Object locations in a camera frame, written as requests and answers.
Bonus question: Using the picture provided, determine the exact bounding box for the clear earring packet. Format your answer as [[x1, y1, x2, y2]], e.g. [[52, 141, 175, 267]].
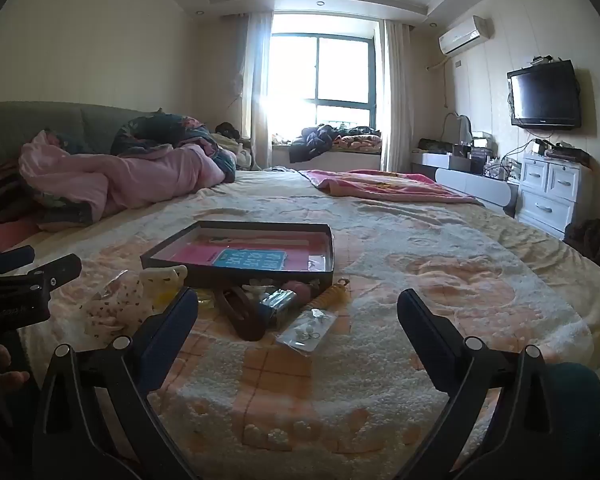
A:
[[275, 308, 339, 357]]

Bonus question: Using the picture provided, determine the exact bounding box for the sheer white curtain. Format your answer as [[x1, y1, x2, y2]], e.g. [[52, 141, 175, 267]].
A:
[[222, 11, 276, 171], [380, 19, 413, 173]]

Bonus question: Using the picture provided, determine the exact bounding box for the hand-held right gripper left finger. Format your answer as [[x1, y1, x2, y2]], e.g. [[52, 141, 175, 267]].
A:
[[32, 286, 201, 480]]

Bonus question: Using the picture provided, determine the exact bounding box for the green headboard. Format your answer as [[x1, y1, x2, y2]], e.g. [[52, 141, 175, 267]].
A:
[[0, 101, 156, 173]]

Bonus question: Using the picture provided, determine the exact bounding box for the spotted scrunchie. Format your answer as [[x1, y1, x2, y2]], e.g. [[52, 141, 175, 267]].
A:
[[86, 274, 147, 337]]

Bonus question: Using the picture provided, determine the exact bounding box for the white desk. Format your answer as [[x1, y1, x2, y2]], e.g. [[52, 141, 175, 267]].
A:
[[411, 151, 521, 208]]

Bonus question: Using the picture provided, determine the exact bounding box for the pink quilt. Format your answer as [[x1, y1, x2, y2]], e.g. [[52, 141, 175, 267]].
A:
[[19, 129, 221, 218]]

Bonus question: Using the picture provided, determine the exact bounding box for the white drawer cabinet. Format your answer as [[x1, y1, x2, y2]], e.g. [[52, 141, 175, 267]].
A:
[[515, 152, 593, 241]]

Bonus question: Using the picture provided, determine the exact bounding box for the yellow spiral hair tie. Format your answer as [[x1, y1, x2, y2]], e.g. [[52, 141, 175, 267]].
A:
[[307, 278, 351, 309]]

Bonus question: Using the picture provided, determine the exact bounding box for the blue small box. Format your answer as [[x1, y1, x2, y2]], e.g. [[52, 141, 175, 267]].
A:
[[260, 290, 299, 332]]

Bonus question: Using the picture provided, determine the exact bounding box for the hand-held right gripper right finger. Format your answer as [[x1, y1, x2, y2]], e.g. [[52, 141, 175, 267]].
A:
[[396, 288, 573, 480]]

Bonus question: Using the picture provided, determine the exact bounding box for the dark bag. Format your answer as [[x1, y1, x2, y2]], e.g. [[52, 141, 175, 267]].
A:
[[564, 218, 600, 273]]

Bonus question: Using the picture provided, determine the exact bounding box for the blue booklet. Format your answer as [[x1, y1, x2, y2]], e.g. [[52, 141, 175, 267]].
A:
[[213, 248, 287, 271]]

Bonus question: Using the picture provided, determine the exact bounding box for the floral cushion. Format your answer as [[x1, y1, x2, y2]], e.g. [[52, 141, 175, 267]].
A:
[[334, 127, 382, 153]]

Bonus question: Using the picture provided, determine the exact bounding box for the black wall television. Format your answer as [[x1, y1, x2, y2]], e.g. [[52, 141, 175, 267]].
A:
[[506, 59, 582, 131]]

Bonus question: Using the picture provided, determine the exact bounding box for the brown hair clip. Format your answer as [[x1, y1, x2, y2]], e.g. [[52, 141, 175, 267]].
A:
[[215, 285, 276, 342]]

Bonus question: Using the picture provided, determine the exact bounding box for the dark floral quilt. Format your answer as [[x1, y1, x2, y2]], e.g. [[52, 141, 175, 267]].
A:
[[111, 114, 237, 183]]

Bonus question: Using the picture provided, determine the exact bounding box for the person's left hand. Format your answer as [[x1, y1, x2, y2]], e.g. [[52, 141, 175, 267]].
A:
[[0, 344, 31, 392]]

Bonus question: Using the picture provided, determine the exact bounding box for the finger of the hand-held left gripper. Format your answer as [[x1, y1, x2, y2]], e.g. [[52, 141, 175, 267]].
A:
[[4, 253, 84, 291], [0, 245, 36, 277]]

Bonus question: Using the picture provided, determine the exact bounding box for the pink printed blanket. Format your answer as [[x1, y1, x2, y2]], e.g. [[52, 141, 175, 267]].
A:
[[298, 168, 483, 206]]

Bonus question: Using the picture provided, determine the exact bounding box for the black set-top box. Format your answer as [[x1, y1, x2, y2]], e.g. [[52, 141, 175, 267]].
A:
[[531, 139, 591, 166]]

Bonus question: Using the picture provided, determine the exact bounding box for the white round vanity mirror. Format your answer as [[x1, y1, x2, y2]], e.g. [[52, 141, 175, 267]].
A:
[[442, 112, 474, 145]]

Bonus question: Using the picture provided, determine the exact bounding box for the pink hair bobble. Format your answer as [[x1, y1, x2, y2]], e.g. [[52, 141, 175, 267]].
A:
[[280, 282, 312, 302]]

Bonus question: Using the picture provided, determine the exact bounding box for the window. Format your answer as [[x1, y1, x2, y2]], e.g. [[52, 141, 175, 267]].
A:
[[269, 12, 381, 141]]

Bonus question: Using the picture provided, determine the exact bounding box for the dark jacket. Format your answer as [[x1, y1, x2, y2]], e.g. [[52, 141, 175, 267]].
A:
[[289, 124, 342, 164]]

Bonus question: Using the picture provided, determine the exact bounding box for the black tray box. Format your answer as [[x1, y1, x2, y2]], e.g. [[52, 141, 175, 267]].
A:
[[139, 220, 336, 292]]

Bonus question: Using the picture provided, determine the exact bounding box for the teal trouser leg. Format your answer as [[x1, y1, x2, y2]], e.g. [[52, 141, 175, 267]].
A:
[[547, 362, 600, 471]]

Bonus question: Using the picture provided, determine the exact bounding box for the white air conditioner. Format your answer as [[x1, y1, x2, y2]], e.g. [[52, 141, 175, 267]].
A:
[[438, 15, 494, 56]]

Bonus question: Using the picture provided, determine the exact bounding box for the cream hair claw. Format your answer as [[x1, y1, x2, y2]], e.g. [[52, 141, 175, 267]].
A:
[[139, 264, 189, 307]]

